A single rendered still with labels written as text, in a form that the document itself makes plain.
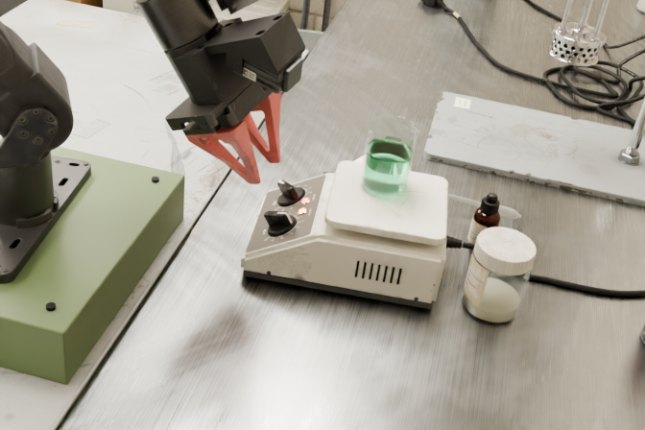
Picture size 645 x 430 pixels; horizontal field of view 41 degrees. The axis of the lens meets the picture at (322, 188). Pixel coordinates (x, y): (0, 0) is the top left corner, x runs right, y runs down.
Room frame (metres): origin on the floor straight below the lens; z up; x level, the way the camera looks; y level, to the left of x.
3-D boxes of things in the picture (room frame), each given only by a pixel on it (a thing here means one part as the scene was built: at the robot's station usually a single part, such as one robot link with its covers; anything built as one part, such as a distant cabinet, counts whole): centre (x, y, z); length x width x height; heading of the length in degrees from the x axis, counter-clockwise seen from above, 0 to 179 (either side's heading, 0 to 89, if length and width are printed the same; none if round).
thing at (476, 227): (0.80, -0.19, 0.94); 0.03 x 0.03 x 0.07
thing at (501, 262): (0.69, -0.19, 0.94); 0.06 x 0.06 x 0.08
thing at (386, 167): (0.75, -0.06, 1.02); 0.06 x 0.05 x 0.08; 19
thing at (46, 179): (0.66, 0.28, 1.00); 0.20 x 0.07 x 0.08; 176
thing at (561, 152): (1.05, -0.29, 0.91); 0.30 x 0.20 x 0.01; 80
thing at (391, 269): (0.74, -0.04, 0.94); 0.22 x 0.13 x 0.08; 86
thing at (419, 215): (0.73, -0.07, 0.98); 0.12 x 0.12 x 0.01; 86
